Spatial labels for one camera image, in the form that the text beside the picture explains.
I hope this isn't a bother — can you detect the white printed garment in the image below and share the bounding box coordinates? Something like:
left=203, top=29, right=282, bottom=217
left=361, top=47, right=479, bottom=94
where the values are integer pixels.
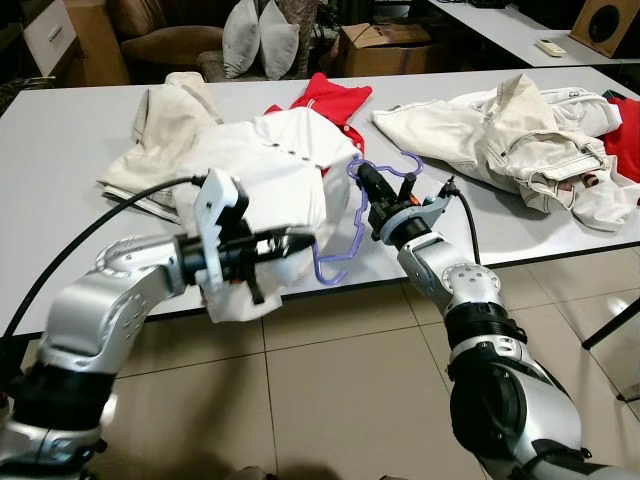
left=560, top=170, right=640, bottom=233

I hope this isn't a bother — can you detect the white office table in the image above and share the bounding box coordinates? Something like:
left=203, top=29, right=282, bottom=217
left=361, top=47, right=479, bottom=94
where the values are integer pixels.
left=425, top=0, right=640, bottom=69

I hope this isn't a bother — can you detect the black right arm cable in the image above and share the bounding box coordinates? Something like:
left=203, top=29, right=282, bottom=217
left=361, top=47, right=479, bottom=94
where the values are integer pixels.
left=440, top=178, right=481, bottom=266

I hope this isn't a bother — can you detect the black metal table leg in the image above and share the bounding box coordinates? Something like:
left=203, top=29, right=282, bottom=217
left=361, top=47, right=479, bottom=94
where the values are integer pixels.
left=582, top=295, right=640, bottom=351

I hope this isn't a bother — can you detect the white drawer unit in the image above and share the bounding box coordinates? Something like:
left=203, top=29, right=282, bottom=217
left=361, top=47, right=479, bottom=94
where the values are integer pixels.
left=22, top=0, right=76, bottom=76

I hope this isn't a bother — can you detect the brown armchair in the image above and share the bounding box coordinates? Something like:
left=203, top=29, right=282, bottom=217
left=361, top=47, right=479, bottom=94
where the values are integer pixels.
left=108, top=0, right=226, bottom=69

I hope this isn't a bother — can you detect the open brown cardboard box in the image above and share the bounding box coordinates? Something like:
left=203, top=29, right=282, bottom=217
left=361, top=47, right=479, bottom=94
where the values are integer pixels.
left=335, top=22, right=436, bottom=79

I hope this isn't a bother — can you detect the wooden loudspeaker box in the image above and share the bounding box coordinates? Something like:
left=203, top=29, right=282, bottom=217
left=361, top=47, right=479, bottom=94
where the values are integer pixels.
left=570, top=0, right=631, bottom=46

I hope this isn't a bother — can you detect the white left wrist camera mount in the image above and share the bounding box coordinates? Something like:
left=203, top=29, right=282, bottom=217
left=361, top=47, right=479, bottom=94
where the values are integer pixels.
left=193, top=168, right=251, bottom=301

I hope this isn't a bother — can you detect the red polo shirt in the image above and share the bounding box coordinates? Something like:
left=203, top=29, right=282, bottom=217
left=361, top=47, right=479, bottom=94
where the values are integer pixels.
left=265, top=72, right=373, bottom=179

